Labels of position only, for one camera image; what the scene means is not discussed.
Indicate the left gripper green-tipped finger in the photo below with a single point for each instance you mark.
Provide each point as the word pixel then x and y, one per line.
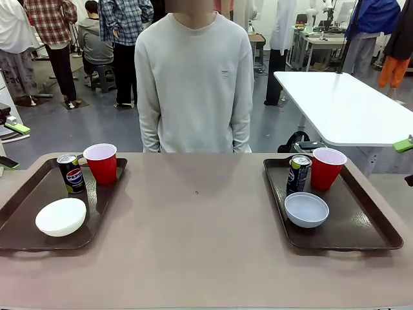
pixel 17 129
pixel 8 161

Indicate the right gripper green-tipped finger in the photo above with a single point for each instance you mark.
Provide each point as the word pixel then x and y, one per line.
pixel 405 146
pixel 409 181

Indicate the black Pepsi can green base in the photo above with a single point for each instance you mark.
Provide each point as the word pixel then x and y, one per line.
pixel 73 176

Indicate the white bowl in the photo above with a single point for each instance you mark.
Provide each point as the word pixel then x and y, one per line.
pixel 61 217

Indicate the red plastic cup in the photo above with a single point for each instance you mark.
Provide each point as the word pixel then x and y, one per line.
pixel 102 166
pixel 326 171

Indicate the light grey bowl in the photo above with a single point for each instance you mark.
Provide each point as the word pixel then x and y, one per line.
pixel 306 213

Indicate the black slim Pepsi can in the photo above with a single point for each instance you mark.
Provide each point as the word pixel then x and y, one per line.
pixel 298 176

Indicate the person's right forearm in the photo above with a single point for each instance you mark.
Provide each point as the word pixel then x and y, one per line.
pixel 149 129

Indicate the person's left forearm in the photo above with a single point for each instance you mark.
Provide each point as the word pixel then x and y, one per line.
pixel 241 129

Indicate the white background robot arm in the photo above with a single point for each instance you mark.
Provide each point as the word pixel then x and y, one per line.
pixel 311 14

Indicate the brown plastic tray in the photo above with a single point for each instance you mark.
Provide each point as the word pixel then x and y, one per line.
pixel 26 200
pixel 351 219

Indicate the white table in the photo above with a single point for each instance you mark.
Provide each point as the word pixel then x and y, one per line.
pixel 348 106

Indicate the person in white shirt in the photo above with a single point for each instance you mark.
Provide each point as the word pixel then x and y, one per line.
pixel 14 32

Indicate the person in orange trousers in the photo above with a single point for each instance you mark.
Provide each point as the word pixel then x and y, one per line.
pixel 398 48

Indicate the grey plastic stool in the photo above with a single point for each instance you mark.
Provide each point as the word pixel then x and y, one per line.
pixel 104 79

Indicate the person in red plaid shirt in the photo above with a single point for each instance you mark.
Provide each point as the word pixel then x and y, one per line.
pixel 53 26

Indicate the black backpack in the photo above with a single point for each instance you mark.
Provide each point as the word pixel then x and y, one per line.
pixel 292 143

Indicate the seated person grey hoodie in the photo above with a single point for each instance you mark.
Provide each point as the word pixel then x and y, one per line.
pixel 95 42

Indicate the black pole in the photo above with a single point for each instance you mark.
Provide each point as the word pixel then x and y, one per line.
pixel 346 38

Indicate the person in blue jacket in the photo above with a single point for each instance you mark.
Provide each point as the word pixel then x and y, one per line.
pixel 368 29

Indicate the grey workbench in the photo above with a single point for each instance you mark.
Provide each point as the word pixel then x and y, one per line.
pixel 317 45

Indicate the person in blue plaid shirt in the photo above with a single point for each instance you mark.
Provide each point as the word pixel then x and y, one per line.
pixel 124 29

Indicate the person in white lab coat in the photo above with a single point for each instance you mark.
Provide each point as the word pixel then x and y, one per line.
pixel 280 38

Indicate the person in beige sweater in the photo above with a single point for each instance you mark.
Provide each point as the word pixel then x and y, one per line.
pixel 193 84

